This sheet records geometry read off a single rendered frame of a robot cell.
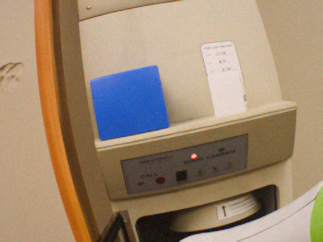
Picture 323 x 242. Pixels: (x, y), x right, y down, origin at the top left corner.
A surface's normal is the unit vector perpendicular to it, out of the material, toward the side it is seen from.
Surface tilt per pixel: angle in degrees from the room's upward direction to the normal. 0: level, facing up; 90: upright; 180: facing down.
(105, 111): 90
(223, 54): 90
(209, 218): 66
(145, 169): 135
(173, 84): 90
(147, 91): 90
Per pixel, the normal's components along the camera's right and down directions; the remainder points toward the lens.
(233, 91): -0.17, 0.08
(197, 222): -0.48, -0.27
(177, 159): 0.19, 0.72
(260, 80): 0.08, 0.04
